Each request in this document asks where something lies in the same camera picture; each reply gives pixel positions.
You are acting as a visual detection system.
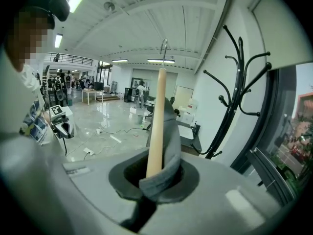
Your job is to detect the black window frame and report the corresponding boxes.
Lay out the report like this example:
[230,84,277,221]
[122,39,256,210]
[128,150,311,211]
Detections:
[229,62,311,205]

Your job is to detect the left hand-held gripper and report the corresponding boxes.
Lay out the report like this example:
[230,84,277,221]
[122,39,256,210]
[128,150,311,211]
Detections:
[48,104,75,140]

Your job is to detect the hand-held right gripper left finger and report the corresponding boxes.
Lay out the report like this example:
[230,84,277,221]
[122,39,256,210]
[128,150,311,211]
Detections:
[109,148,157,233]

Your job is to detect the person's white printed shirt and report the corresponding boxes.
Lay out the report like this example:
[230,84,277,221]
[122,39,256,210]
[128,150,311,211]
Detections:
[0,65,57,146]

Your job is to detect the white table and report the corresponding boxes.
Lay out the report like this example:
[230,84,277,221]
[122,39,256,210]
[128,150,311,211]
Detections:
[82,89,105,105]

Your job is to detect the white roller blind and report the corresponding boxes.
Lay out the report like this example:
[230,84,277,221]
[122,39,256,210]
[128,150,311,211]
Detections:
[248,0,313,71]

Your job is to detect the black coat rack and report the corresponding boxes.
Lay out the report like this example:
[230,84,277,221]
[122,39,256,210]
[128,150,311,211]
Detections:
[190,24,272,160]

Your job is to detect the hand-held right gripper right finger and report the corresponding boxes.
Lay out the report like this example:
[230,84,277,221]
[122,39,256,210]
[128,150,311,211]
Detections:
[158,159,200,204]

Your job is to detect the black balcony railing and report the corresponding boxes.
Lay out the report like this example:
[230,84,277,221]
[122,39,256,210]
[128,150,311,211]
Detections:
[47,52,93,66]

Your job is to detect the white water dispenser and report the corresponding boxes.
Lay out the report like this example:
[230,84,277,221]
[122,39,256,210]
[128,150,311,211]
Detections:
[187,98,199,116]

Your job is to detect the white panel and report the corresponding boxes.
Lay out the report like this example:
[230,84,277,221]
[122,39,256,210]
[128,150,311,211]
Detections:
[174,86,194,110]

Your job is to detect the dark wooden desk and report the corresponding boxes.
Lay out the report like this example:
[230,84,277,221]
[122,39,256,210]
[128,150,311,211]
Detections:
[177,121,202,155]

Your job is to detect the wooden clothes hanger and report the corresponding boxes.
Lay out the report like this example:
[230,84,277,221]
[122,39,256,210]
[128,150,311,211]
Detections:
[146,38,168,178]

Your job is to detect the person's left forearm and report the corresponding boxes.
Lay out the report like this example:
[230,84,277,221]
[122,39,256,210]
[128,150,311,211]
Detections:
[43,110,53,127]

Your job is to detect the grey robe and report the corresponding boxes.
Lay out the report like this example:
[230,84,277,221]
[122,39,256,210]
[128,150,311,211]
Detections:
[139,96,183,203]

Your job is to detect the person's head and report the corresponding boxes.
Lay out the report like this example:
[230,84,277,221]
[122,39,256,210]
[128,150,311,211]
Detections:
[4,8,54,73]

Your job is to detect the black cabinet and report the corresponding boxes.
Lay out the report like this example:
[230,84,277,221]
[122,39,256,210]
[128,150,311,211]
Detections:
[124,87,134,103]

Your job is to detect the black head-worn camera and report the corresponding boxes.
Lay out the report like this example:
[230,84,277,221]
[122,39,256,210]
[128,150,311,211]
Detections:
[26,0,71,30]

